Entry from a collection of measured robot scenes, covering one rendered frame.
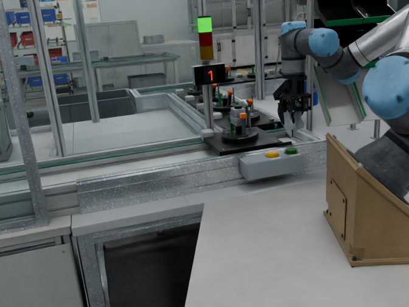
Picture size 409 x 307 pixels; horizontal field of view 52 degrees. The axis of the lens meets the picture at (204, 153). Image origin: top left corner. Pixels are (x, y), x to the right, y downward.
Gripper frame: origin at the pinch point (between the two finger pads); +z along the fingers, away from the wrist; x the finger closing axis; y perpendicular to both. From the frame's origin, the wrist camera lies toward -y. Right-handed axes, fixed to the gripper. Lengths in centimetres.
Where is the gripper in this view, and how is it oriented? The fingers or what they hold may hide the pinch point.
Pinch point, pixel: (291, 133)
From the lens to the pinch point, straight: 142.9
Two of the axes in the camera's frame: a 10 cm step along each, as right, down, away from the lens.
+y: 2.8, 2.9, -9.2
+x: 9.6, -1.6, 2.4
